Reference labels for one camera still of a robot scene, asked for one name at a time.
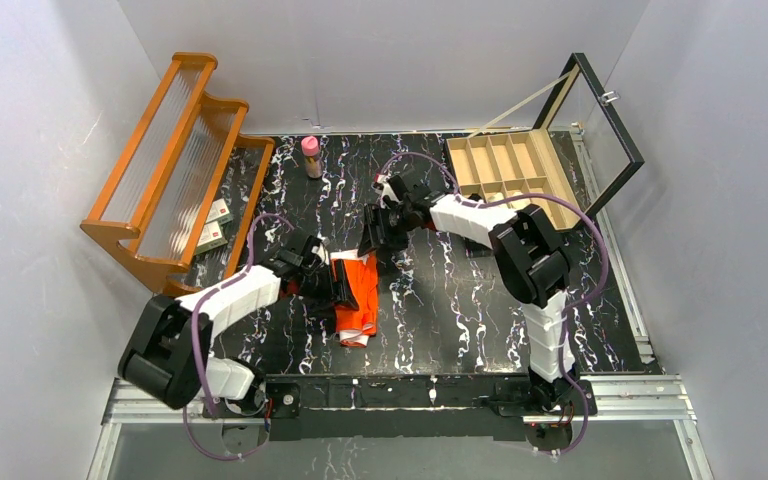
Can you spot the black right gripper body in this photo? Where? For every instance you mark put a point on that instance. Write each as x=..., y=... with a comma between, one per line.
x=373, y=234

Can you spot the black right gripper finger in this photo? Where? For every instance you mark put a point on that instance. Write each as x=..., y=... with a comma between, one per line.
x=372, y=230
x=393, y=237

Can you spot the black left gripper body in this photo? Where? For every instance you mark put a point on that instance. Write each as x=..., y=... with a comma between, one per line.
x=341, y=291

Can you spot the orange boxer underwear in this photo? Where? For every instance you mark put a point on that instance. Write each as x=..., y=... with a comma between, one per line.
x=355, y=328

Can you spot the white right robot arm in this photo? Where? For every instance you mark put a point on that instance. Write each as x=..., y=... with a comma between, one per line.
x=525, y=245

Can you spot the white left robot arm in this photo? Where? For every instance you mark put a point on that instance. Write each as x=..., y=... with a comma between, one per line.
x=169, y=353

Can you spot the green white small box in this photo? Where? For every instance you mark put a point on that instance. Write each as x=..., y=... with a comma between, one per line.
x=219, y=212

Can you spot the pink capped bottle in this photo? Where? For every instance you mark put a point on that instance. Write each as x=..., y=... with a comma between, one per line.
x=311, y=150

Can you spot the orange wooden shelf rack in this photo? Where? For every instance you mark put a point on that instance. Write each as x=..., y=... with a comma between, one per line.
x=150, y=212

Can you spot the black compartment storage box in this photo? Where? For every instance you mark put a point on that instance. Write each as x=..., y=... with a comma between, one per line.
x=578, y=149

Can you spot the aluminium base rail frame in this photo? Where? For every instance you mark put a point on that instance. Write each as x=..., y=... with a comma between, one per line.
x=448, y=335

